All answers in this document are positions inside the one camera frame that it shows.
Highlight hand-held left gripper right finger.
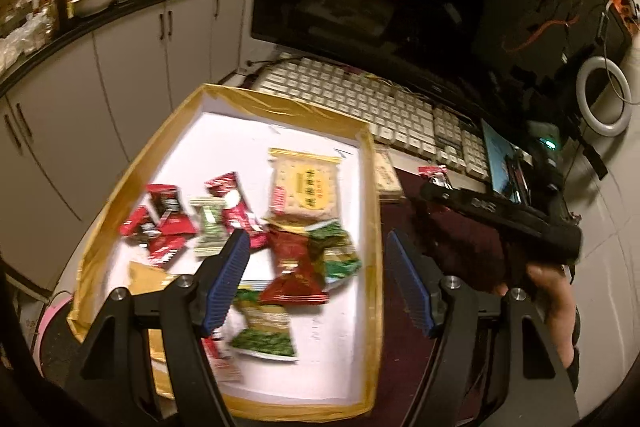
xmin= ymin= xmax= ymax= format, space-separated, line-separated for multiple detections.
xmin=387 ymin=228 xmax=581 ymax=427

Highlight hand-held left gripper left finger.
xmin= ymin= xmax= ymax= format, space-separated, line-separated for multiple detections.
xmin=65 ymin=228 xmax=251 ymax=427

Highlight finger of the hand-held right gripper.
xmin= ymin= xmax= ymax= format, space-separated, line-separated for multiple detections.
xmin=419 ymin=183 xmax=538 ymax=253

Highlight green white snack packet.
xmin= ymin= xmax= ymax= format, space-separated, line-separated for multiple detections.
xmin=191 ymin=196 xmax=234 ymax=259

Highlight dark red snack packet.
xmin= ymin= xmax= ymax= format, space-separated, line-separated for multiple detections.
xmin=259 ymin=224 xmax=331 ymax=306

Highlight red white snack packet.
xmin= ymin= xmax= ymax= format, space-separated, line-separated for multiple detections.
xmin=201 ymin=336 xmax=244 ymax=384
xmin=204 ymin=171 xmax=267 ymax=252

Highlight gold snack packet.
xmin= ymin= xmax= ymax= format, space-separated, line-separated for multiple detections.
xmin=127 ymin=261 xmax=176 ymax=400

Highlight cardboard box with white inside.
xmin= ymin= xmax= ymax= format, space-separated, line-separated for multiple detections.
xmin=66 ymin=83 xmax=385 ymax=423

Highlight yellow biscuit packet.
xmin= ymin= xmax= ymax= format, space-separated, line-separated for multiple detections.
xmin=266 ymin=147 xmax=344 ymax=224

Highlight person's right hand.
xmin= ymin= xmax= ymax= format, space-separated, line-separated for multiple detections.
xmin=492 ymin=263 xmax=582 ymax=368

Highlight maroon cloth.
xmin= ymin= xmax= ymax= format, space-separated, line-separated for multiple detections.
xmin=372 ymin=167 xmax=508 ymax=413

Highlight blue book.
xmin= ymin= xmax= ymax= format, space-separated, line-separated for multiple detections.
xmin=479 ymin=118 xmax=532 ymax=204

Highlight white keyboard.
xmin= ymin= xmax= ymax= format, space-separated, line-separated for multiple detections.
xmin=249 ymin=53 xmax=492 ymax=181

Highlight pink stool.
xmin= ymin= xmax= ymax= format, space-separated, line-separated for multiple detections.
xmin=26 ymin=291 xmax=77 ymax=370

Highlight black monitor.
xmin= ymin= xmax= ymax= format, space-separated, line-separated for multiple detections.
xmin=250 ymin=0 xmax=634 ymax=130

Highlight kitchen cabinet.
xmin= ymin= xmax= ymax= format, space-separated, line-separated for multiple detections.
xmin=0 ymin=0 xmax=258 ymax=295

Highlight metal bowl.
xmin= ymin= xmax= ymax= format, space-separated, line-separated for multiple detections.
xmin=69 ymin=0 xmax=122 ymax=18

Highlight white plastic bags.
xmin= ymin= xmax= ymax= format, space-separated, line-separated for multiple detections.
xmin=0 ymin=6 xmax=57 ymax=70

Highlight white ring light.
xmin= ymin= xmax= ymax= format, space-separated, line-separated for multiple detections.
xmin=574 ymin=56 xmax=639 ymax=138

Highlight thin orange cable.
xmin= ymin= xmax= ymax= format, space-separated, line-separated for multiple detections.
xmin=500 ymin=0 xmax=602 ymax=54

